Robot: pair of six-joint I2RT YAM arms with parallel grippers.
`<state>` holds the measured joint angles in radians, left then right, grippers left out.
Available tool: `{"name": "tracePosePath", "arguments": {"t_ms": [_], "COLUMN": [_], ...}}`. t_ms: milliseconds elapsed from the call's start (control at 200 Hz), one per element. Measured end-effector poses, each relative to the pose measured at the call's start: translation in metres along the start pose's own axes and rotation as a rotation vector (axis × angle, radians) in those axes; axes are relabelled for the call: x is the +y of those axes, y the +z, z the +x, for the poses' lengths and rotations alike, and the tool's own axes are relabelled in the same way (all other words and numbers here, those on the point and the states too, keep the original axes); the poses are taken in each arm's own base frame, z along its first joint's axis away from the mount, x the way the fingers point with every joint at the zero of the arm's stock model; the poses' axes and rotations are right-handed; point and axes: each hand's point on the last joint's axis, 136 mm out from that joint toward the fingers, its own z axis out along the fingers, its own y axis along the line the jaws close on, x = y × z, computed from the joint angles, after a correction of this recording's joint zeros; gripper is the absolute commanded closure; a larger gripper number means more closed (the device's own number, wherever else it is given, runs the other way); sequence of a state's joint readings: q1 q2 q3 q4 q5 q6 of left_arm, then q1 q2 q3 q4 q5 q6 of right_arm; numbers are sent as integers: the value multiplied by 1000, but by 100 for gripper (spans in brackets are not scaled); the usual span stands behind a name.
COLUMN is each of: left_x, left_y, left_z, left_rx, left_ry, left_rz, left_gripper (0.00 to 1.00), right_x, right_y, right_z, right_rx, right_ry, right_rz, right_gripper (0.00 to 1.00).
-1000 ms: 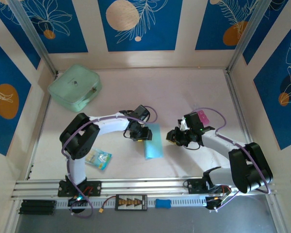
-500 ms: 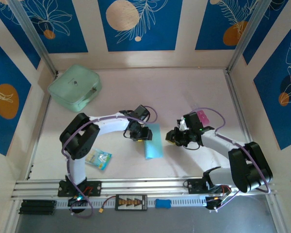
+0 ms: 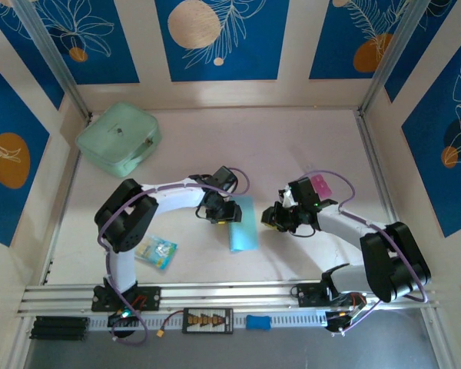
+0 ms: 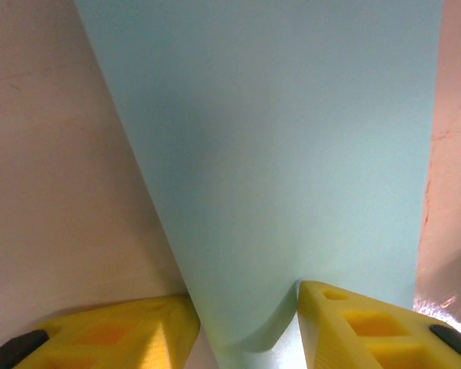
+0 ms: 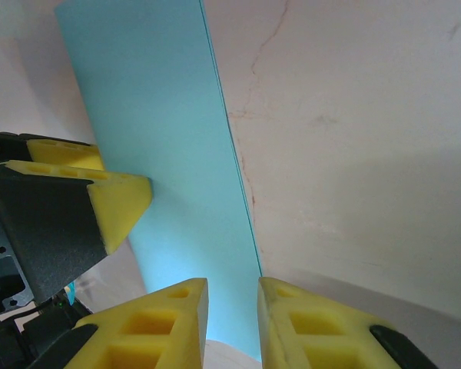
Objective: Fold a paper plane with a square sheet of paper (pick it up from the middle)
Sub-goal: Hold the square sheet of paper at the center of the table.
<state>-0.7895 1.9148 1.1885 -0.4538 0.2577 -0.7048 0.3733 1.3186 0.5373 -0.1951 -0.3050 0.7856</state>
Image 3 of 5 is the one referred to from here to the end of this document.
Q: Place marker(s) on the light blue cloth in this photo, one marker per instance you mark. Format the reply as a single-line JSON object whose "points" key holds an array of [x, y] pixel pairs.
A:
{"points": [[246, 234]]}

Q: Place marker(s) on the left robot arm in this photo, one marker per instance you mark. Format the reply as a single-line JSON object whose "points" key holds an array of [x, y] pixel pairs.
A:
{"points": [[127, 215]]}

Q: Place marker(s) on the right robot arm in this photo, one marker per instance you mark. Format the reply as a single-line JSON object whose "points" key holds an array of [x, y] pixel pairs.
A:
{"points": [[392, 261]]}

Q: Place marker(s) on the pink clear plastic stick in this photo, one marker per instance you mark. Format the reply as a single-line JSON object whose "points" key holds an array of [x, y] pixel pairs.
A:
{"points": [[322, 186]]}

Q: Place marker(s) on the blue snack packet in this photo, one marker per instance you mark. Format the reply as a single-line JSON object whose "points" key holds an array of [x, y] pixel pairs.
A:
{"points": [[157, 251]]}

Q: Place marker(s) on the blue foam block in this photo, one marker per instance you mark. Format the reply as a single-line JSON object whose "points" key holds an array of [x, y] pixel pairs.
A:
{"points": [[258, 322]]}

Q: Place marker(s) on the black power distribution board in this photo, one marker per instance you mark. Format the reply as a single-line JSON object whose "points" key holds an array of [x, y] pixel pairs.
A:
{"points": [[207, 321]]}

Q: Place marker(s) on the mint green zipper pouch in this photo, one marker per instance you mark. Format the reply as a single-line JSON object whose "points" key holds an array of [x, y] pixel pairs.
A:
{"points": [[117, 138]]}

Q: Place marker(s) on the circuit board with green light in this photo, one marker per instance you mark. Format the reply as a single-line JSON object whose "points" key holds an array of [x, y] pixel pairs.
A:
{"points": [[123, 315]]}

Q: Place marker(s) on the black ribbed block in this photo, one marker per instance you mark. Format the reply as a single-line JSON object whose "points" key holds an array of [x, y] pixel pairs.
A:
{"points": [[59, 328]]}

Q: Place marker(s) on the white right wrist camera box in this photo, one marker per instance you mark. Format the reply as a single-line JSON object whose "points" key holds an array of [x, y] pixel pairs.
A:
{"points": [[289, 197]]}

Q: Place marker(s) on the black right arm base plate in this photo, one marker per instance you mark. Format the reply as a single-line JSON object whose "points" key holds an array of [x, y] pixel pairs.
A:
{"points": [[307, 295]]}

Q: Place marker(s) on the aluminium mounting rail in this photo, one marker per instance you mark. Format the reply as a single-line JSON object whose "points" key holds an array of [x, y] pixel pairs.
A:
{"points": [[234, 292]]}

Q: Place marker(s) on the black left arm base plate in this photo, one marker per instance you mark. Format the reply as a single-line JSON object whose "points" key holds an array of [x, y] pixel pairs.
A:
{"points": [[151, 298]]}

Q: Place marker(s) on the aluminium frame post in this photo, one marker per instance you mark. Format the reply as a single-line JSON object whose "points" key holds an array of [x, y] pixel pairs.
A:
{"points": [[390, 57], [56, 57]]}

